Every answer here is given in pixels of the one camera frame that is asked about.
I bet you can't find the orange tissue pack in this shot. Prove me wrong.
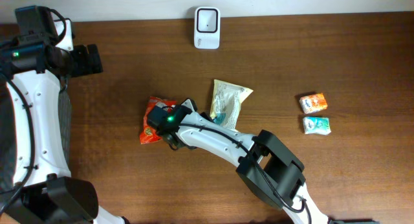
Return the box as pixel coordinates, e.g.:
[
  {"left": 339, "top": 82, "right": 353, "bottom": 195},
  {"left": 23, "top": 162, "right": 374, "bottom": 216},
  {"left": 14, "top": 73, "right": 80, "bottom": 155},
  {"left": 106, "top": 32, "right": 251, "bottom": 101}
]
[{"left": 299, "top": 93, "right": 328, "bottom": 114}]

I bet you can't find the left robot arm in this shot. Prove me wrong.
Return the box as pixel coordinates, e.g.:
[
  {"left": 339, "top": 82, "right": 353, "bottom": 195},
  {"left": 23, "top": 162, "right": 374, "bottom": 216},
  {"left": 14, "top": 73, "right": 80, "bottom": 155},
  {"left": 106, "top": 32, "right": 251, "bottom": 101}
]
[{"left": 1, "top": 6, "right": 126, "bottom": 223}]

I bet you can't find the grey plastic mesh basket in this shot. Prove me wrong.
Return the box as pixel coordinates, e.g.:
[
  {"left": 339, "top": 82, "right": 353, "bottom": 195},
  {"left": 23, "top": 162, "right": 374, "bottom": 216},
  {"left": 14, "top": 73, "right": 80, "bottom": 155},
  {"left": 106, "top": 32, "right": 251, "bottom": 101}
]
[{"left": 1, "top": 91, "right": 72, "bottom": 192}]

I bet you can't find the black camera cable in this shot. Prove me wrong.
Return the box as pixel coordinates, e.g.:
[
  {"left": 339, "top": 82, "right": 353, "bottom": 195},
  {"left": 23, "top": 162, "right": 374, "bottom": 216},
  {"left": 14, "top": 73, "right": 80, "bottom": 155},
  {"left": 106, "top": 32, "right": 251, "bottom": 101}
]
[
  {"left": 0, "top": 6, "right": 69, "bottom": 215},
  {"left": 158, "top": 104, "right": 313, "bottom": 224}
]

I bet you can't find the white barcode scanner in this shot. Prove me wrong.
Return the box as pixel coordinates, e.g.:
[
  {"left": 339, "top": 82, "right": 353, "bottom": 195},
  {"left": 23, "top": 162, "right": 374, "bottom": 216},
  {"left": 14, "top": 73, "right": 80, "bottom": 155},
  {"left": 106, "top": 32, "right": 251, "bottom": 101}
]
[{"left": 193, "top": 6, "right": 221, "bottom": 49}]

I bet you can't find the right black camera cable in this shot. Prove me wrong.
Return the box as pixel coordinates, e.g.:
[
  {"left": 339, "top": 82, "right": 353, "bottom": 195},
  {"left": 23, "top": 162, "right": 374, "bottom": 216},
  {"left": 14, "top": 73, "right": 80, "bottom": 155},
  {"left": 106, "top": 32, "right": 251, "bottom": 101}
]
[{"left": 158, "top": 104, "right": 313, "bottom": 224}]

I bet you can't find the red snack packet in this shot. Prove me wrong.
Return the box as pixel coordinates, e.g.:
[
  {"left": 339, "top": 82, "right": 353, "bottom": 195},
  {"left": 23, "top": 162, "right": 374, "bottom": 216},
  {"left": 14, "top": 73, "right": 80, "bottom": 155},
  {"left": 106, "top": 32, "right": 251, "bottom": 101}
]
[{"left": 139, "top": 96, "right": 177, "bottom": 144}]

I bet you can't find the green tissue pack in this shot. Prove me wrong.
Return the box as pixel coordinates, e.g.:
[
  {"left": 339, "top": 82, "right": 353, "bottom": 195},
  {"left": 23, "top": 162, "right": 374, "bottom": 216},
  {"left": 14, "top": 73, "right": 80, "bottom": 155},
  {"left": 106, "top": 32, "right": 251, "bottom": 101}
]
[{"left": 303, "top": 117, "right": 331, "bottom": 135}]

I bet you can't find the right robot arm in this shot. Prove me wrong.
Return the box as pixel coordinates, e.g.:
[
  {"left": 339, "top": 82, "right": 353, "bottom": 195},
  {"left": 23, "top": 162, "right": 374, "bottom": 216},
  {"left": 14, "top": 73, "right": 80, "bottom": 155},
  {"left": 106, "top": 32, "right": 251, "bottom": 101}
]
[{"left": 147, "top": 99, "right": 332, "bottom": 223}]

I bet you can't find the left black camera cable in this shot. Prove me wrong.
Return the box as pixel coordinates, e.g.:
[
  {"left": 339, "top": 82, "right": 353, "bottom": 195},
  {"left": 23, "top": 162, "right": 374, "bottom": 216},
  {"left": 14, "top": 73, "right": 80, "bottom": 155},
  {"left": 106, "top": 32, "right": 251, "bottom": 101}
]
[{"left": 0, "top": 6, "right": 69, "bottom": 215}]

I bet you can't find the cream chips bag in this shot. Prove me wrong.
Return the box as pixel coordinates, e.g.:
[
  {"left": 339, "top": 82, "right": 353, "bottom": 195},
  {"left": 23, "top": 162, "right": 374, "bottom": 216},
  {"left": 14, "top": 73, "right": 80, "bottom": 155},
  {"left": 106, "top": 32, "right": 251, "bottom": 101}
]
[{"left": 210, "top": 80, "right": 253, "bottom": 131}]

